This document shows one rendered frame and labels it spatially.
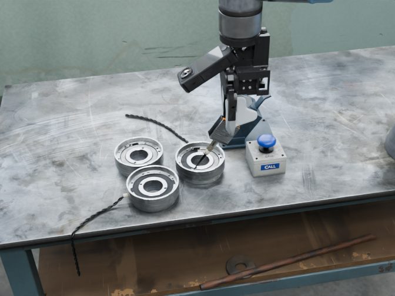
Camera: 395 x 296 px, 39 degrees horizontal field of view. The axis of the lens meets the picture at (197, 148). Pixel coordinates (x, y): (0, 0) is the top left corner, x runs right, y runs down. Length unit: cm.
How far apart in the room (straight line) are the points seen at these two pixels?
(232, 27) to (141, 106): 52
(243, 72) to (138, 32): 181
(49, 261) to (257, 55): 72
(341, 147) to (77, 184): 59
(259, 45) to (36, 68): 197
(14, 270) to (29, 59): 177
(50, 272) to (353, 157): 74
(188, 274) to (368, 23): 208
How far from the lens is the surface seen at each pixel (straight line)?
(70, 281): 134
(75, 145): 130
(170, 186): 111
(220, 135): 109
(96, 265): 135
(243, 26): 95
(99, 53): 281
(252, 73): 100
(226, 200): 111
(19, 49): 281
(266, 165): 116
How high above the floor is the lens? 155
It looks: 37 degrees down
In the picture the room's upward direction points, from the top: 1 degrees counter-clockwise
